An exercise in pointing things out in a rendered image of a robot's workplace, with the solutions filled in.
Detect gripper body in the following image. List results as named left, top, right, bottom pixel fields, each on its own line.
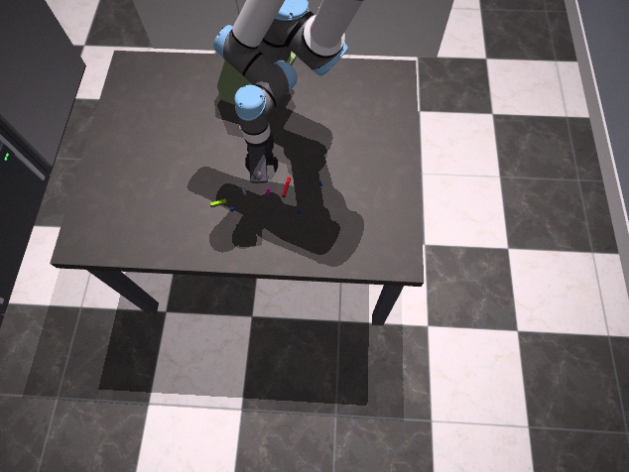
left=245, top=132, right=274, bottom=166

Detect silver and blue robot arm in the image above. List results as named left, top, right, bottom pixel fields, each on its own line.
left=213, top=0, right=365, bottom=183

